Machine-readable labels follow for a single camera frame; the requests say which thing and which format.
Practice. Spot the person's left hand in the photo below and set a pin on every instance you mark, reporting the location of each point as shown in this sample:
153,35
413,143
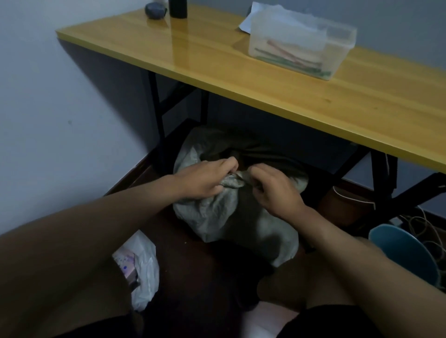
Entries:
202,179

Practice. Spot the person's right hand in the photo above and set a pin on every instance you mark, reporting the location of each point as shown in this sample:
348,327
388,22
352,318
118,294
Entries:
278,195

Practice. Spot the grey woven sack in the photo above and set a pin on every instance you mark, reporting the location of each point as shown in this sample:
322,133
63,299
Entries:
223,216

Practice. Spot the white bag with red print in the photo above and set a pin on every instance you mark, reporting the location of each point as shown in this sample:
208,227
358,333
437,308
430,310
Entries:
148,271

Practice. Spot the cardboard boxes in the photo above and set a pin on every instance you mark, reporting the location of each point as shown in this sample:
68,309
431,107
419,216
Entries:
127,268

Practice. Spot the person's left forearm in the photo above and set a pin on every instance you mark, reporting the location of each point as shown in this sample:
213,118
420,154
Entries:
76,254

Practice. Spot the person's right forearm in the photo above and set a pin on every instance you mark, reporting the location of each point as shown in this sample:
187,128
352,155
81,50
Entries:
369,271

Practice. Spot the person's right leg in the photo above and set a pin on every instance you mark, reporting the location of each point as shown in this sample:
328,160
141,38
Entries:
306,282

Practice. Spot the person's leg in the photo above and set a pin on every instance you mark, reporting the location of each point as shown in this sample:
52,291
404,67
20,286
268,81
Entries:
306,282
87,306

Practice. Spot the person's left leg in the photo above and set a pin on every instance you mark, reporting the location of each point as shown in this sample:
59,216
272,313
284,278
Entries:
87,306

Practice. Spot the black metal desk leg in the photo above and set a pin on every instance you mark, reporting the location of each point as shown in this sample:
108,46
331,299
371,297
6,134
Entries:
158,118
383,195

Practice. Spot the yellow wooden desk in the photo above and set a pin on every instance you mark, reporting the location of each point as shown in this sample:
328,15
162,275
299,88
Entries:
209,59

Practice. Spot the blue plastic bucket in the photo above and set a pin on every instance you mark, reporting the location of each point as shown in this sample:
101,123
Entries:
404,250

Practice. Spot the black shorts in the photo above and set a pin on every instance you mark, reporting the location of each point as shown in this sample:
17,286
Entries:
334,322

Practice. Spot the clear plastic box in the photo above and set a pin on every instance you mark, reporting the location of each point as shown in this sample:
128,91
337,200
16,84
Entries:
338,55

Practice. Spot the white tissue sheet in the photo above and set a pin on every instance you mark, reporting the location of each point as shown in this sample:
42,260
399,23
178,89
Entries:
247,21

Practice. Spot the black cylindrical bottle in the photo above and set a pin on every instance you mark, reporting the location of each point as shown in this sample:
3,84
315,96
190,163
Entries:
178,8

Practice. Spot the small dark round case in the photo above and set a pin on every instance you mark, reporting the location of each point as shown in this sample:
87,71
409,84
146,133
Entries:
155,11

